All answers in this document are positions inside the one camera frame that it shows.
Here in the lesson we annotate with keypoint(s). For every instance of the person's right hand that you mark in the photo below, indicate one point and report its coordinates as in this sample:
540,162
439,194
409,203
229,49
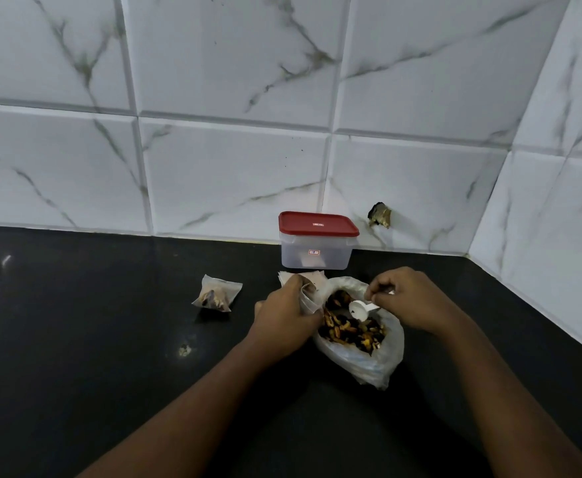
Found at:
415,298

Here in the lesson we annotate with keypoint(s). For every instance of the person's left hand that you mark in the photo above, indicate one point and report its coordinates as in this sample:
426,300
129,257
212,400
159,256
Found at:
278,328

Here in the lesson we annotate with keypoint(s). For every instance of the person's left fingers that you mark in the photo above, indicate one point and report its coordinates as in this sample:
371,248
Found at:
286,291

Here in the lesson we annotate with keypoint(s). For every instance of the person's right fingers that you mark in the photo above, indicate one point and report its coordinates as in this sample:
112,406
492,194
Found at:
385,283

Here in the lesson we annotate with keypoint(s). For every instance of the small white pouch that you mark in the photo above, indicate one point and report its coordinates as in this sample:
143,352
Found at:
313,279
216,294

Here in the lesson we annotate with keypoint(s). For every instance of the white plastic scoop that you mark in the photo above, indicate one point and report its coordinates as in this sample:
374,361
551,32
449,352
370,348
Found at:
358,309

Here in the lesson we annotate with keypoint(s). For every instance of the white plastic bag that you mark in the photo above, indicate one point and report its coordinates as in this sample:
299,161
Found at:
373,363

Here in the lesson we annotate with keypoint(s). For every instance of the person's left forearm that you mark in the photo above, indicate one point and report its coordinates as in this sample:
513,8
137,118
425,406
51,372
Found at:
186,423

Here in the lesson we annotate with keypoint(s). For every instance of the person's right forearm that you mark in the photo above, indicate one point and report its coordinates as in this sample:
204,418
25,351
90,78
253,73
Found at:
500,408

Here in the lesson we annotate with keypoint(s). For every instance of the clear plastic container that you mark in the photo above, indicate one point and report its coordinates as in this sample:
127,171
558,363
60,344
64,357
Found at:
316,253

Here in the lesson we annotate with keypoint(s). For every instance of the dried fruit and nut mix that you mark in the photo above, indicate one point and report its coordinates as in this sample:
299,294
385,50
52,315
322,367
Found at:
351,334

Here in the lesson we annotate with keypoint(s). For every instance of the small filled white pouch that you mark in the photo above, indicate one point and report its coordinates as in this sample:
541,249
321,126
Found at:
216,294

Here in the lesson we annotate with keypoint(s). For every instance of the red container lid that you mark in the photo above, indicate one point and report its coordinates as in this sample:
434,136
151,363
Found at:
318,223

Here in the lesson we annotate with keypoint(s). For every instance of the small crumb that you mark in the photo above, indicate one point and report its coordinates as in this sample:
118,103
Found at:
185,350

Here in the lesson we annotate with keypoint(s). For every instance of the brass wall fitting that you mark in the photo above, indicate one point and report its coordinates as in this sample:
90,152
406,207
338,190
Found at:
379,215

